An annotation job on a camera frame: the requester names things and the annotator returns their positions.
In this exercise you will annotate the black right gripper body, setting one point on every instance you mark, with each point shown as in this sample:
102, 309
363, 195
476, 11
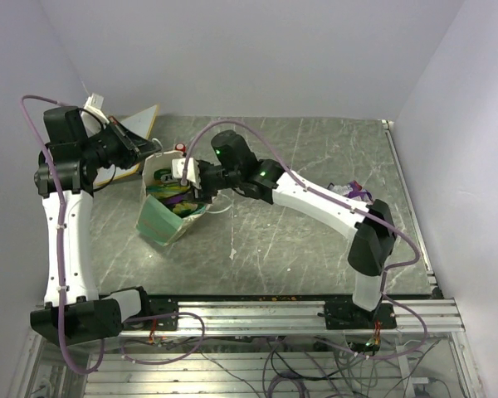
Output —
212, 178

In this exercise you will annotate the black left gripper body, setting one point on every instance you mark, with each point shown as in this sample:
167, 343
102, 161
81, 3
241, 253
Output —
114, 144

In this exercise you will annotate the green illustrated paper bag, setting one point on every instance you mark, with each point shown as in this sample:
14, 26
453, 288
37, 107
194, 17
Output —
166, 212

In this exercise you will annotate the purple Fox's candy packet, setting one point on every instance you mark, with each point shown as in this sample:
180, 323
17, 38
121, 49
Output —
352, 190

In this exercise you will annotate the green Fox's candy packet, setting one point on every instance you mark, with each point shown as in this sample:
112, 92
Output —
164, 176

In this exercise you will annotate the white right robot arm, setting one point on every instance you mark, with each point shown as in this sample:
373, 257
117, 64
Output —
368, 226

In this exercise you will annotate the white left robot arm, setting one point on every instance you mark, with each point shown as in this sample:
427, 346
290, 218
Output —
68, 167

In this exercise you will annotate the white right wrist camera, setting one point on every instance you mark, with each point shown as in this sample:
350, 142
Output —
186, 170

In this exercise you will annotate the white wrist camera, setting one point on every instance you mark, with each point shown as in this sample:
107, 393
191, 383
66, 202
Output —
186, 170
92, 112

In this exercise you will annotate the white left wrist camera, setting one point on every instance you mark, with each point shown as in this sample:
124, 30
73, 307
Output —
92, 112

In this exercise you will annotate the aluminium table edge rail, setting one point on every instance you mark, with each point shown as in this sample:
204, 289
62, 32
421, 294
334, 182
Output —
432, 280

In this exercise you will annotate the aluminium front base frame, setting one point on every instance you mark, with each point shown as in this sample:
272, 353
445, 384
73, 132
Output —
249, 315

